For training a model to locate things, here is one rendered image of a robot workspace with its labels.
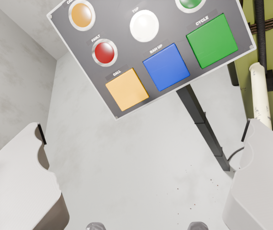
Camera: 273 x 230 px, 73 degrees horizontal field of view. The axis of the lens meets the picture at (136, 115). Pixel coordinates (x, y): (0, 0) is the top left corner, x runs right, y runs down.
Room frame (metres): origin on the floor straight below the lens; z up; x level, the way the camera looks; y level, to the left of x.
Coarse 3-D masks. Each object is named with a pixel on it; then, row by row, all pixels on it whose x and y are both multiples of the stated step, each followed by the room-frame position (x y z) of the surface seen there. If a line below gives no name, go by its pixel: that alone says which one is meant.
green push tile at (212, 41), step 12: (204, 24) 0.29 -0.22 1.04; (216, 24) 0.27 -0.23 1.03; (192, 36) 0.29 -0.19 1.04; (204, 36) 0.27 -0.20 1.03; (216, 36) 0.26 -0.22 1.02; (228, 36) 0.25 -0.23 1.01; (192, 48) 0.28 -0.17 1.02; (204, 48) 0.27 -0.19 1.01; (216, 48) 0.26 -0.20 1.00; (228, 48) 0.24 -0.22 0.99; (204, 60) 0.26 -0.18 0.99; (216, 60) 0.25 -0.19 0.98
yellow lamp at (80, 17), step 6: (78, 6) 0.44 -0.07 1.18; (84, 6) 0.43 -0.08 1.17; (72, 12) 0.44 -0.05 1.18; (78, 12) 0.43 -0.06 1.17; (84, 12) 0.43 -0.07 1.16; (90, 12) 0.42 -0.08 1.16; (72, 18) 0.44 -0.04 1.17; (78, 18) 0.43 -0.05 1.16; (84, 18) 0.43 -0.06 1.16; (90, 18) 0.42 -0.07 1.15; (78, 24) 0.43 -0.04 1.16; (84, 24) 0.42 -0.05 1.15
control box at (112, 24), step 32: (64, 0) 0.46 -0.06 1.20; (96, 0) 0.42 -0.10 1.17; (128, 0) 0.38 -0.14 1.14; (160, 0) 0.34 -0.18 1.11; (224, 0) 0.27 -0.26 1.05; (64, 32) 0.45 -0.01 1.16; (96, 32) 0.41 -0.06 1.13; (128, 32) 0.37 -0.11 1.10; (160, 32) 0.33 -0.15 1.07; (96, 64) 0.40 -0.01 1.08; (128, 64) 0.36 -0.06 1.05; (192, 64) 0.28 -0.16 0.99; (224, 64) 0.24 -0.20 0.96; (160, 96) 0.30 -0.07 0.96
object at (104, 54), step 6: (102, 42) 0.40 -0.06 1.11; (96, 48) 0.40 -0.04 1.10; (102, 48) 0.40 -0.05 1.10; (108, 48) 0.39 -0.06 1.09; (96, 54) 0.40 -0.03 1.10; (102, 54) 0.39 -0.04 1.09; (108, 54) 0.39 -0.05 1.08; (114, 54) 0.38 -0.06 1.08; (102, 60) 0.39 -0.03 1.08; (108, 60) 0.38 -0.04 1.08
